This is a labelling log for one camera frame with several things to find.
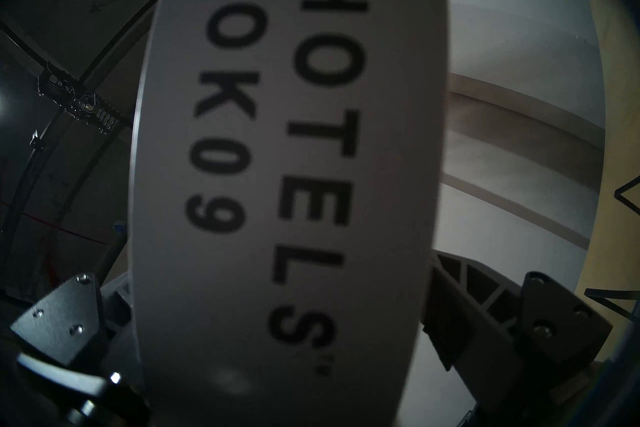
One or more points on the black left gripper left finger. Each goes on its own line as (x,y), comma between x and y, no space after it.
(60,321)

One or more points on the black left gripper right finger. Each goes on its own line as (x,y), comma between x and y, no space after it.
(500,331)

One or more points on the white Design Hotels yearbook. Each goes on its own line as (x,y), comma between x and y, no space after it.
(360,281)

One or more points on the light wooden table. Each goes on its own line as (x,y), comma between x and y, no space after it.
(615,81)

